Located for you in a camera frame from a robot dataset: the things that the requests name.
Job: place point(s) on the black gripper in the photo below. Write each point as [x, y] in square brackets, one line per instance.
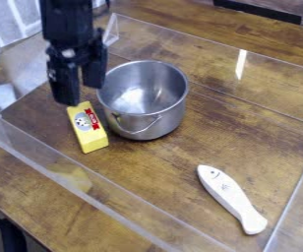
[74, 46]

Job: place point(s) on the yellow butter block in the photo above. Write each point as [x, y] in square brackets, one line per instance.
[87, 127]

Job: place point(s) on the silver metal pot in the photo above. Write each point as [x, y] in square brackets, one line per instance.
[143, 99]

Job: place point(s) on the grey white patterned curtain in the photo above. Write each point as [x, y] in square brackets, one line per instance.
[20, 19]

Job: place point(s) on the white wooden toy fish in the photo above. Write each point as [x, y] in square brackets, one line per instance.
[230, 196]

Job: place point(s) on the black bar at back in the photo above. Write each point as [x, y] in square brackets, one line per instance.
[260, 11]

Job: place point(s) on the clear acrylic enclosure wall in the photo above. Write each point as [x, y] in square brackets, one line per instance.
[130, 197]

